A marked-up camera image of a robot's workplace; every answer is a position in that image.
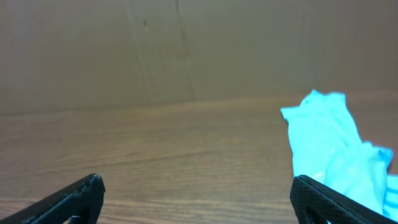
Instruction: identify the light blue t-shirt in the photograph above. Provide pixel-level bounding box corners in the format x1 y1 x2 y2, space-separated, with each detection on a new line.
280 90 397 221

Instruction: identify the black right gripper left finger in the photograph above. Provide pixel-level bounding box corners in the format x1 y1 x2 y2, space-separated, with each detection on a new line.
1 174 106 224

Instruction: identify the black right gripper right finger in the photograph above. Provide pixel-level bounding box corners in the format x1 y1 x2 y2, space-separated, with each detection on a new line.
290 175 397 224

